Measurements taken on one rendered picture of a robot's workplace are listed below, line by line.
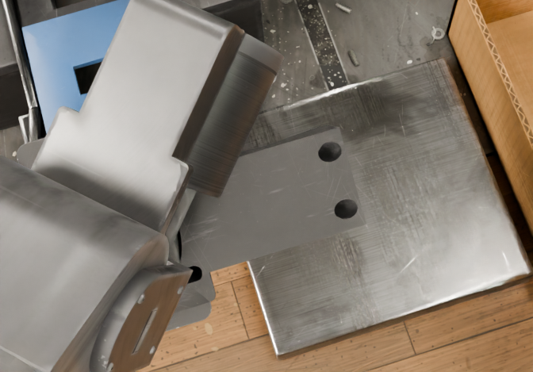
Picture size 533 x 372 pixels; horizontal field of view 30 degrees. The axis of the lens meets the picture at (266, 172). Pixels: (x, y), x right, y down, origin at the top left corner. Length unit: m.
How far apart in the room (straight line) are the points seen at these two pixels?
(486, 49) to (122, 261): 0.41
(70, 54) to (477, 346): 0.31
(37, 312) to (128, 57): 0.10
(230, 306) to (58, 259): 0.38
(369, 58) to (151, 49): 0.39
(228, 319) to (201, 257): 0.24
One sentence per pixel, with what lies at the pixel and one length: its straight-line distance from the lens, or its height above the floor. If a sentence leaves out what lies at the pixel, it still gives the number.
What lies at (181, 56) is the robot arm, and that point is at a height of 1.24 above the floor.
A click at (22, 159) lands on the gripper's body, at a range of 0.46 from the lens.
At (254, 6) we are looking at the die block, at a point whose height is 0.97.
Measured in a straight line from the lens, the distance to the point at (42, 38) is 0.63.
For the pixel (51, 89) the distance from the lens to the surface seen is 0.61.
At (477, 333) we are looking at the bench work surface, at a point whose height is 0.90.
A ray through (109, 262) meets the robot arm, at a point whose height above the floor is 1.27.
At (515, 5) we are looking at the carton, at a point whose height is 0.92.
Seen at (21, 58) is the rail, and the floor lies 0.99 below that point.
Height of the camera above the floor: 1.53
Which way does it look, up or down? 70 degrees down
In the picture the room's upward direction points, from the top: 6 degrees counter-clockwise
